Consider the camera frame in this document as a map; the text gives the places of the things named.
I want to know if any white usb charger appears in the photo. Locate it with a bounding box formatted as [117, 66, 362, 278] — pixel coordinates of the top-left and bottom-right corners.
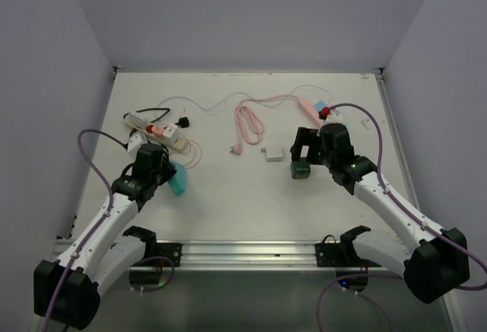
[162, 126, 180, 145]

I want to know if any white plug on strip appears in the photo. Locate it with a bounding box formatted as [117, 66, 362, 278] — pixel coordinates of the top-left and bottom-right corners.
[127, 111, 147, 128]

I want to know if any beige power strip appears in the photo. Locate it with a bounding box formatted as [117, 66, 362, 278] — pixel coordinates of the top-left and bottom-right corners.
[123, 111, 189, 153]

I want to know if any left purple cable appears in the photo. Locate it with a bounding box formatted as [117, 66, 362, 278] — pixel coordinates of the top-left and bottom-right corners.
[40, 129, 129, 332]

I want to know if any pink plug on strip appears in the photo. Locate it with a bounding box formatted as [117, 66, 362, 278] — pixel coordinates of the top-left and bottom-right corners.
[153, 125, 164, 139]

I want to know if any white charger plug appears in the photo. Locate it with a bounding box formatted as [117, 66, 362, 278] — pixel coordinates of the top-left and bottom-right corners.
[261, 144, 284, 162]

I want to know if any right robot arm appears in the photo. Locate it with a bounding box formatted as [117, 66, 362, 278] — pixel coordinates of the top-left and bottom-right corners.
[290, 123, 470, 304]

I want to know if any blue plug adapter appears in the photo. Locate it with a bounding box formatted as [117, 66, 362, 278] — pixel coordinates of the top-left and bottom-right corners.
[313, 101, 327, 112]

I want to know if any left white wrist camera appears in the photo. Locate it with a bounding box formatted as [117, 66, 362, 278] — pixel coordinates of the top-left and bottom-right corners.
[126, 131, 148, 156]

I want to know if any dark green cube plug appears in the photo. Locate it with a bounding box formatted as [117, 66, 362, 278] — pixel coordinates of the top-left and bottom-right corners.
[291, 161, 311, 180]

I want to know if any teal triangular socket adapter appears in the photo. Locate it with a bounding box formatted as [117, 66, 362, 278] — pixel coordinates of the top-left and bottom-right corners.
[168, 161, 187, 196]

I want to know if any aluminium front rail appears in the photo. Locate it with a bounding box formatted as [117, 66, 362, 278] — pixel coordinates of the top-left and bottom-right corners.
[53, 238, 385, 272]

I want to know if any purple cable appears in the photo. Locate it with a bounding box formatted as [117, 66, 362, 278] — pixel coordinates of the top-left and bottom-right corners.
[40, 129, 129, 332]
[317, 103, 479, 332]

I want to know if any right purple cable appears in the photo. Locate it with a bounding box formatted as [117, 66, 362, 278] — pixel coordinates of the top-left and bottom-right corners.
[317, 103, 479, 332]

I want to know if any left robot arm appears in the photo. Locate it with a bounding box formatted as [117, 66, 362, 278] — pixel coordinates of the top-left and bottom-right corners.
[33, 144, 177, 330]

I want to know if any light blue thin cable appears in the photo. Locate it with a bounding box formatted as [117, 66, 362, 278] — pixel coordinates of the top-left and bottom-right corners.
[158, 83, 333, 114]

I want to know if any pink thick power cord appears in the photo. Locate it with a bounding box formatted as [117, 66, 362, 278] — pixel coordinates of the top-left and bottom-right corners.
[228, 94, 301, 156]

